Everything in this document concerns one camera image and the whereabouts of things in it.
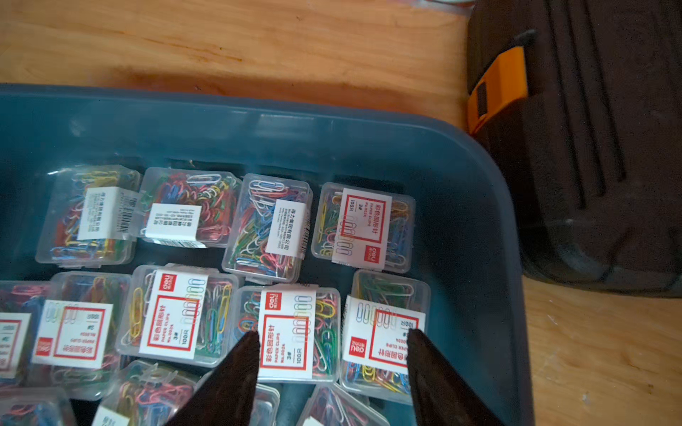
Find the paper clip box back right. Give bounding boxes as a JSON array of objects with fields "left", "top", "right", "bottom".
[{"left": 311, "top": 182, "right": 417, "bottom": 273}]

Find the paper clip box right middle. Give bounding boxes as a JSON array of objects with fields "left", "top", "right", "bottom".
[{"left": 340, "top": 270, "right": 431, "bottom": 405}]

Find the black tool case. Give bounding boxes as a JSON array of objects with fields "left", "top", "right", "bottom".
[{"left": 467, "top": 1, "right": 681, "bottom": 298}]

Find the paper clip box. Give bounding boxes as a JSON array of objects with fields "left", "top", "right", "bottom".
[
  {"left": 221, "top": 173, "right": 313, "bottom": 285},
  {"left": 311, "top": 182, "right": 417, "bottom": 273},
  {"left": 340, "top": 270, "right": 431, "bottom": 405},
  {"left": 115, "top": 264, "right": 243, "bottom": 368},
  {"left": 227, "top": 284, "right": 342, "bottom": 384}
]

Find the paper clip box front right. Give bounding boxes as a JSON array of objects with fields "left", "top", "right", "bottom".
[{"left": 227, "top": 284, "right": 342, "bottom": 384}]

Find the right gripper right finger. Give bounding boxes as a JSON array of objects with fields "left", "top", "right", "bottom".
[{"left": 407, "top": 329, "right": 502, "bottom": 425}]

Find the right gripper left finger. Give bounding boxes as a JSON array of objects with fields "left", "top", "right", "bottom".
[{"left": 167, "top": 331, "right": 260, "bottom": 426}]

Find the blue plastic storage tray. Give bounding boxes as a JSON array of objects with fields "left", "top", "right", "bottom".
[{"left": 1, "top": 84, "right": 534, "bottom": 425}]

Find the paper clip box back middle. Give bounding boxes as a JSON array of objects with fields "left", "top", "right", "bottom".
[{"left": 221, "top": 173, "right": 313, "bottom": 285}]

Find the paper clip box front left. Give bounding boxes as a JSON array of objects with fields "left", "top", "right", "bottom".
[{"left": 115, "top": 264, "right": 243, "bottom": 368}]

